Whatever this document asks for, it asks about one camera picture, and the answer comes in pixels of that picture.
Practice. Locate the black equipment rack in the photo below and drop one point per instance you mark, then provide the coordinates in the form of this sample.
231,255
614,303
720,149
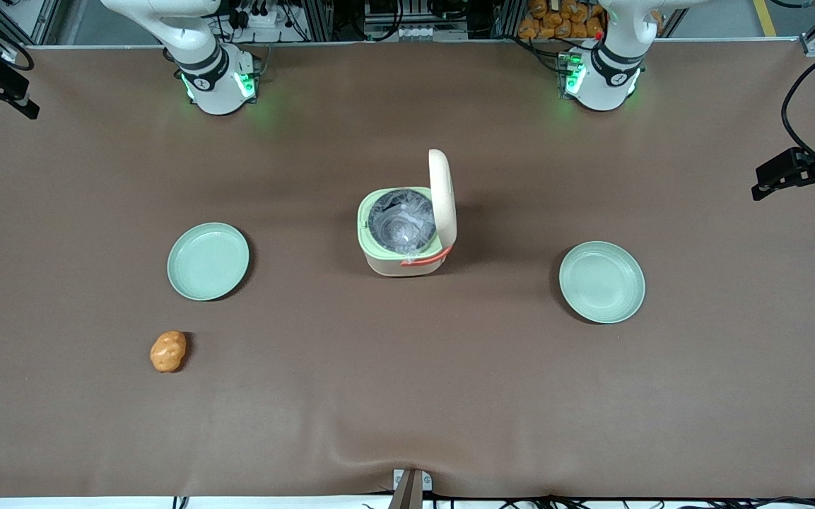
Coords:
411,20

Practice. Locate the orange lumpy potato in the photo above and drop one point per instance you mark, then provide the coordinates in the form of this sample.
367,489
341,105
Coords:
167,351

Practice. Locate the grey metal table bracket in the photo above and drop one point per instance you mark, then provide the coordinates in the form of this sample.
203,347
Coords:
408,488

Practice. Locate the pile of orange bread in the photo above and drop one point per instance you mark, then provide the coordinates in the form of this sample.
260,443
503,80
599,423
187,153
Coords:
555,20

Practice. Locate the metal inner pot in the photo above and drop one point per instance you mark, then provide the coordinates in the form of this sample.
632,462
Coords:
401,223

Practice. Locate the cream and green rice cooker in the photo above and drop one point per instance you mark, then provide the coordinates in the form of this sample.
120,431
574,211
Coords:
444,205

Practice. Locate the white power strip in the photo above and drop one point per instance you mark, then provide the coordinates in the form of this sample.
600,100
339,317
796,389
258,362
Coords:
266,17

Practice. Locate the pale green round plate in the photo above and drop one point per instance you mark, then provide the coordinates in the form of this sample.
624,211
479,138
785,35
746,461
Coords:
601,283
208,261

